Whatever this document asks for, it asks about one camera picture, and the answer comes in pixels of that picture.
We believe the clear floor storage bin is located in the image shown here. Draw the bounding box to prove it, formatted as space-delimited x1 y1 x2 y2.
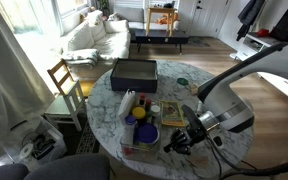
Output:
8 116 69 172

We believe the light sheer curtain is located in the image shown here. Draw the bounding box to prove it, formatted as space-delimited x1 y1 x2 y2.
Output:
0 0 57 165

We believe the yellow lid dark bottle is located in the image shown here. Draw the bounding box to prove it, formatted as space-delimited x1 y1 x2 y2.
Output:
131 106 148 127

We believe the green house plant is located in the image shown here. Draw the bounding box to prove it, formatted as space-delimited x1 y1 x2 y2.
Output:
95 0 112 16

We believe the blue lid green can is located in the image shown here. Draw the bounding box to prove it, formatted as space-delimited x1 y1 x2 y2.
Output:
133 122 161 148

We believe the white sofa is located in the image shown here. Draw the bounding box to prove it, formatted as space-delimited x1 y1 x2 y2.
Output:
57 9 132 81

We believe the white bottle blue cap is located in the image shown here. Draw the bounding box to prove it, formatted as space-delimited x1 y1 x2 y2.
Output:
121 114 139 147

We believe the white wooden chair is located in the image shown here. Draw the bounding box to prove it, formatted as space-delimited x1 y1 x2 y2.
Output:
43 79 88 133

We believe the red cap slim bottle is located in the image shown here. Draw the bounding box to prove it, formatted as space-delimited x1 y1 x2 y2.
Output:
138 93 147 107

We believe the light grey loveseat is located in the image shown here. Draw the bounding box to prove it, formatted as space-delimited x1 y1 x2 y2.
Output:
107 6 182 32

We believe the yellow green picture book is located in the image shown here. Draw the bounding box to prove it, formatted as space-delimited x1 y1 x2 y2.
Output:
158 99 186 128

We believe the wooden slat chair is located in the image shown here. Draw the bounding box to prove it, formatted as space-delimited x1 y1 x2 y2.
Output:
46 58 76 98

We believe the patterned floor mat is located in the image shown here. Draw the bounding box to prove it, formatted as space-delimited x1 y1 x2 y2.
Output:
75 119 102 155

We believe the small dark door rug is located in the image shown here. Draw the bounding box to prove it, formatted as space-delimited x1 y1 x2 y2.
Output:
186 36 212 48

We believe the white plastic bottle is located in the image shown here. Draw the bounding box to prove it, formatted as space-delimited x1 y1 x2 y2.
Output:
150 104 162 125

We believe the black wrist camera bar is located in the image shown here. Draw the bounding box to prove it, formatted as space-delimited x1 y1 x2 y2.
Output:
180 104 207 132

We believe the large bright window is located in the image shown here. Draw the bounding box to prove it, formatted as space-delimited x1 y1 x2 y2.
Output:
0 0 90 36

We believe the yellow wooden side table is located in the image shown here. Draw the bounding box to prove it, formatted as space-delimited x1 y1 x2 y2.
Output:
145 6 177 38

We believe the round green lid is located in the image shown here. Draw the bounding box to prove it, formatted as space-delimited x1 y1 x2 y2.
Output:
176 77 190 86

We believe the white tape roll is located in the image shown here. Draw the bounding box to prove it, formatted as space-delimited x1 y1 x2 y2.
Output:
19 142 35 161

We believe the white door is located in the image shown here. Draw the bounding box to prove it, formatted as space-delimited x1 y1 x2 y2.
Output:
187 0 233 39

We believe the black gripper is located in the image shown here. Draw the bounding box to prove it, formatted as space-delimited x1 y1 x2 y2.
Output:
163 124 209 156

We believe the dark hanging jacket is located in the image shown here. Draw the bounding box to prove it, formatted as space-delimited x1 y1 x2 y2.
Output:
235 0 267 42

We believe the orange plush toy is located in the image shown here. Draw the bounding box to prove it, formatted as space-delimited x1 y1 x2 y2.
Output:
155 12 180 26

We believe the blue grey upholstered chair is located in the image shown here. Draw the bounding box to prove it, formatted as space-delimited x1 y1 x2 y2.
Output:
0 152 112 180

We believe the navy cardboard box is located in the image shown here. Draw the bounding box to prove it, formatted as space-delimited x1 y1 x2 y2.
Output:
109 58 159 94

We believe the white TV stand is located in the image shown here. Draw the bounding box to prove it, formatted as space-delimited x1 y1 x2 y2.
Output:
235 31 288 105

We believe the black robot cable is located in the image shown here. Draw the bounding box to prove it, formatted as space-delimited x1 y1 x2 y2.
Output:
205 134 288 180

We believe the dark coffee table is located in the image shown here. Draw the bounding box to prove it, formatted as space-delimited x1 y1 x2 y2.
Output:
134 28 190 55

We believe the floral cushion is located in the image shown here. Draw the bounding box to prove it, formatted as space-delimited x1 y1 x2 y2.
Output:
108 12 127 22

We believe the crumpled grey white blanket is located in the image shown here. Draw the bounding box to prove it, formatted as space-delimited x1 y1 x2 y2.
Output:
60 48 101 68

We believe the clear plastic organizer bin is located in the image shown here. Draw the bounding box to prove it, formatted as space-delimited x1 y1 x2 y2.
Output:
119 99 163 164

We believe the red cap green bottle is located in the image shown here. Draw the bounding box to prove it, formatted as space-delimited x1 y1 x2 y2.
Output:
145 98 153 115

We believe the small red item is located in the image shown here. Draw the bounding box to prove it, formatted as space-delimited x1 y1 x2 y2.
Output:
256 27 271 38

